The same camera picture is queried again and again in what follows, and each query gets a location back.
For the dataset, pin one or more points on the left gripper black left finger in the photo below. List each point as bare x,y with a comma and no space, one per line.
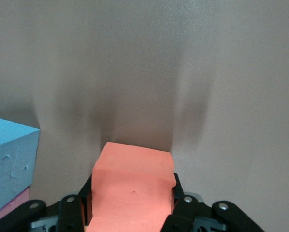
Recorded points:
70,212

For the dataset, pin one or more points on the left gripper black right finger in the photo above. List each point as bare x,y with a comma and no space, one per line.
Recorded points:
184,210

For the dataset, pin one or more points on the pink foam cube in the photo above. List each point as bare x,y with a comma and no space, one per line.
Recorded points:
16,200

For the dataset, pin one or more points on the orange foam cube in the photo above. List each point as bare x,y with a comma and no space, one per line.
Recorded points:
132,169

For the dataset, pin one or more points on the light blue foam cube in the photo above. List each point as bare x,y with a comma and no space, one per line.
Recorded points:
9,154

